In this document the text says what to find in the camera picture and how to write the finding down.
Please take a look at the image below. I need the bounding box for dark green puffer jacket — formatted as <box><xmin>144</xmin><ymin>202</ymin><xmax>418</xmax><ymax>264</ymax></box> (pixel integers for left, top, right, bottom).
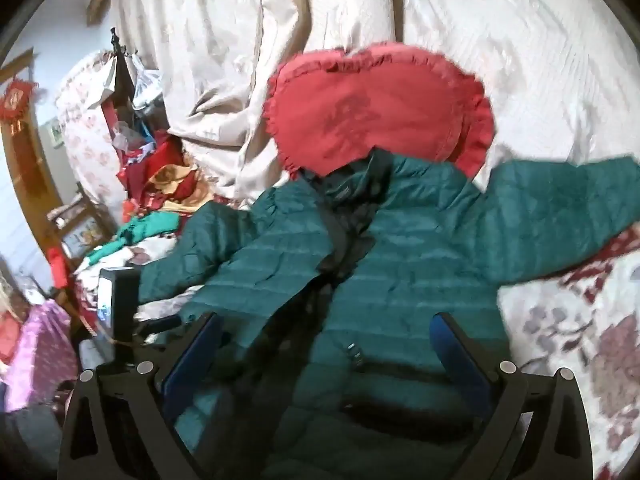
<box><xmin>139</xmin><ymin>150</ymin><xmax>639</xmax><ymax>479</ymax></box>

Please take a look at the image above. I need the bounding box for bright green garment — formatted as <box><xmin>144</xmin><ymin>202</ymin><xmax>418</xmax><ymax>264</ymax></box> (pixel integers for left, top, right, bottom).
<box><xmin>86</xmin><ymin>211</ymin><xmax>180</xmax><ymax>266</ymax></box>

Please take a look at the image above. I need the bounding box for wooden chair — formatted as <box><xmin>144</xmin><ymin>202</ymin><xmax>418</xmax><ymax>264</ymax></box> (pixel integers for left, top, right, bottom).
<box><xmin>46</xmin><ymin>183</ymin><xmax>116</xmax><ymax>266</ymax></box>

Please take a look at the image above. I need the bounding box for pink purple cloth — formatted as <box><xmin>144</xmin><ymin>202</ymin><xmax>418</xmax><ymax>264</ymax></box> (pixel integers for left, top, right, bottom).
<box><xmin>4</xmin><ymin>299</ymin><xmax>78</xmax><ymax>412</ymax></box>

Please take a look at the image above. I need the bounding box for red yellow floral cloth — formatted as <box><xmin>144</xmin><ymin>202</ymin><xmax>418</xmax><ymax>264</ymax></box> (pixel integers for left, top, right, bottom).
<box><xmin>117</xmin><ymin>130</ymin><xmax>214</xmax><ymax>222</ymax></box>

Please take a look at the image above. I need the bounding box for floral red white blanket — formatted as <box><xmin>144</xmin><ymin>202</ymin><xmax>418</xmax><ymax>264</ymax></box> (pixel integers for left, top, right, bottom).
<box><xmin>498</xmin><ymin>226</ymin><xmax>640</xmax><ymax>479</ymax></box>

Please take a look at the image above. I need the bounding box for pink floral fabric pile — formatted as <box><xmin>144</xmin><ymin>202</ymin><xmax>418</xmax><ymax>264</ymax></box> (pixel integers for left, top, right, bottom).
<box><xmin>53</xmin><ymin>50</ymin><xmax>126</xmax><ymax>223</ymax></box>

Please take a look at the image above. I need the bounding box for red chinese knot decoration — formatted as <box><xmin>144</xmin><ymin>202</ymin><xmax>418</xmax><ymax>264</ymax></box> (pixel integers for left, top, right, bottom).
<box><xmin>0</xmin><ymin>78</ymin><xmax>38</xmax><ymax>124</ymax></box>

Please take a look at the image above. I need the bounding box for red heart ruffled pillow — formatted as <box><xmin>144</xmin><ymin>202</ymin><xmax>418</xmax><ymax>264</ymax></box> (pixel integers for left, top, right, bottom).
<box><xmin>262</xmin><ymin>42</ymin><xmax>495</xmax><ymax>178</ymax></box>

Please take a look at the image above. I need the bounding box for cream embroidered quilt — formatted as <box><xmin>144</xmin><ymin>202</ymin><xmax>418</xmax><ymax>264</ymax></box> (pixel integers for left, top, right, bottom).
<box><xmin>110</xmin><ymin>0</ymin><xmax>639</xmax><ymax>206</ymax></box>

